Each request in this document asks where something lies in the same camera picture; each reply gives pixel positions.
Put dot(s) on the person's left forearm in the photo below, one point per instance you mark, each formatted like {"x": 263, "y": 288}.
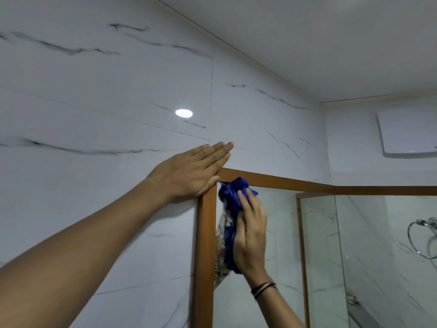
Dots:
{"x": 85, "y": 256}

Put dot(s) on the person's left middle finger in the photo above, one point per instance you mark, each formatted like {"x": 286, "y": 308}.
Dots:
{"x": 220, "y": 152}

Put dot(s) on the person's left hand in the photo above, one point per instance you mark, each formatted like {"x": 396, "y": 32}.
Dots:
{"x": 181, "y": 174}

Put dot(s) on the person's right hand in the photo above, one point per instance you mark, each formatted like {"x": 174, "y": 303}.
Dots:
{"x": 251, "y": 239}

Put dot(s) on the person's left thumb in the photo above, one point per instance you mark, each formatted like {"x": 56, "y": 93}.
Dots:
{"x": 208, "y": 187}

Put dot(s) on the person's right fingers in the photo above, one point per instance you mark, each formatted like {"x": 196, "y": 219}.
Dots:
{"x": 252, "y": 203}

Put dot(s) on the blue cleaning cloth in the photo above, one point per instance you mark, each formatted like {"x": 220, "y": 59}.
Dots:
{"x": 230, "y": 198}

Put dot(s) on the wooden framed mirror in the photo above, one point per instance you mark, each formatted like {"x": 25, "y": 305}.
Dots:
{"x": 321, "y": 256}

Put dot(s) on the person's right forearm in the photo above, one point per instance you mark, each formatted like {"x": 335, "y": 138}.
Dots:
{"x": 276, "y": 309}

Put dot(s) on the person's left little finger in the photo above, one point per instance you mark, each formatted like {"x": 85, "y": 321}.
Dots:
{"x": 197, "y": 150}

